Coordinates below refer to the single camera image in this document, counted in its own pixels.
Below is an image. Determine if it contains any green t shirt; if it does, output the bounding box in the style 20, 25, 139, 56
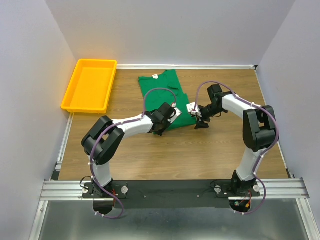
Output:
138, 69, 196, 130

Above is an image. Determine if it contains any yellow plastic tray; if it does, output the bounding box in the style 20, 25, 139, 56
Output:
60, 59, 118, 114

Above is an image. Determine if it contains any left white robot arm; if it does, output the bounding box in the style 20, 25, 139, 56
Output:
81, 102, 182, 198

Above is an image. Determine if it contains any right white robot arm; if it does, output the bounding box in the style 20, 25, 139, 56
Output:
187, 81, 279, 196

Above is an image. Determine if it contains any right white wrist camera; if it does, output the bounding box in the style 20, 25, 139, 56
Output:
186, 102, 202, 117

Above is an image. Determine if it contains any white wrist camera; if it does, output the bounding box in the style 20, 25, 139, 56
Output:
168, 107, 182, 124
186, 102, 202, 117

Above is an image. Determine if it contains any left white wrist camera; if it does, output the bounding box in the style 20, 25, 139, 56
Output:
168, 107, 182, 124

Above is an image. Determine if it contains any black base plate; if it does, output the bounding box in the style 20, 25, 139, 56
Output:
80, 179, 260, 210

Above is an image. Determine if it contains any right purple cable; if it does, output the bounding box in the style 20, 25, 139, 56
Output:
194, 80, 281, 216

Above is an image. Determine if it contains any purple cable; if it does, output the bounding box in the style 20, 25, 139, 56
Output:
89, 87, 178, 220
194, 80, 281, 216

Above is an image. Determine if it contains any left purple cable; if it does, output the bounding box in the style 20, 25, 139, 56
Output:
89, 87, 178, 220

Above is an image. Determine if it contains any aluminium frame rail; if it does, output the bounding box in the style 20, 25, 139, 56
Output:
40, 180, 83, 201

